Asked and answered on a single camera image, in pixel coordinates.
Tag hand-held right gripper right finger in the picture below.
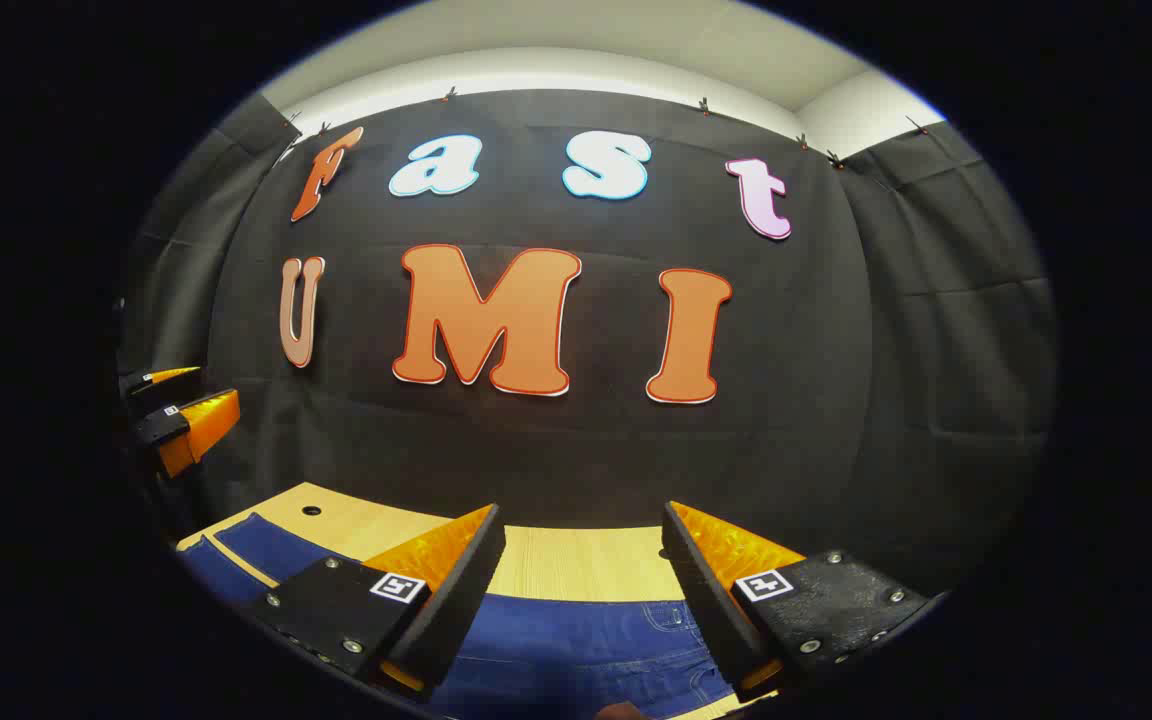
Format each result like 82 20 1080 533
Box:
661 500 939 704

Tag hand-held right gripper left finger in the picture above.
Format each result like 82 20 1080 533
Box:
252 503 508 703

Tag blue denim jeans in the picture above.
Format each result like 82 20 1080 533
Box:
176 512 742 720

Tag black backdrop cloth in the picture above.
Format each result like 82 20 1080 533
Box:
116 88 1059 601

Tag row of small cloth clips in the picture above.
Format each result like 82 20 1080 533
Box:
281 88 932 169

